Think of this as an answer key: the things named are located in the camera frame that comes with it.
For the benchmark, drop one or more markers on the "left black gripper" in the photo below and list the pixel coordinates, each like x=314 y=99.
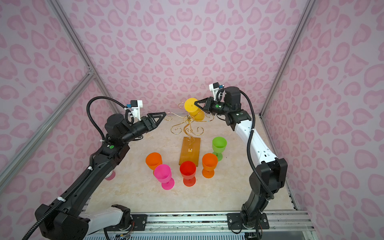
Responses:
x=148 y=122

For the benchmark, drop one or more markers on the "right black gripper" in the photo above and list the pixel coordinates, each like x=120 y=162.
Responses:
x=210 y=103

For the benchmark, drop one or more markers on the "yellow wine glass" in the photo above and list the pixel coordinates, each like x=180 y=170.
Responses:
x=193 y=110

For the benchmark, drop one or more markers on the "green wine glass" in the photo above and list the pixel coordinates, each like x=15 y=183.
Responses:
x=219 y=145

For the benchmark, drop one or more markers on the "orange wine glass front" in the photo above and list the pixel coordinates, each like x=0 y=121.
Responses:
x=153 y=160

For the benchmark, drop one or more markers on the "orange wine glass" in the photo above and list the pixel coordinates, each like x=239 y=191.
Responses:
x=153 y=160
x=209 y=162

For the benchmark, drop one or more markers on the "pink wine glass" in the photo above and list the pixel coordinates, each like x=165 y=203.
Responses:
x=163 y=174

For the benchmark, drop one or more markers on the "orange wine glass back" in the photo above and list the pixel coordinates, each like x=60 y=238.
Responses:
x=209 y=162

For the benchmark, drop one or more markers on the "red wine glass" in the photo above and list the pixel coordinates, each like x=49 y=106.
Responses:
x=188 y=172

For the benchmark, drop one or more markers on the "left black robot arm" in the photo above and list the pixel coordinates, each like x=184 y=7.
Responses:
x=61 y=219

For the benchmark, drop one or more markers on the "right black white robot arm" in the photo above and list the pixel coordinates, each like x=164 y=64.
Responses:
x=269 y=172

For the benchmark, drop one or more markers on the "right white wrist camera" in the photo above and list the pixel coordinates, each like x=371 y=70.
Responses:
x=217 y=91

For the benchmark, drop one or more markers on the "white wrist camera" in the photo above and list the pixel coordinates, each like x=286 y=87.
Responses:
x=217 y=91
x=134 y=109

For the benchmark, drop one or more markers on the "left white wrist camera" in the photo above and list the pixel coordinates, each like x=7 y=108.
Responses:
x=134 y=109

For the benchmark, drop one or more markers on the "gold wire glass rack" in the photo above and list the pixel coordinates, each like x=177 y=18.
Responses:
x=190 y=150

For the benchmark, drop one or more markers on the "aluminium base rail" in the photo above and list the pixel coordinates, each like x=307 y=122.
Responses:
x=281 y=220

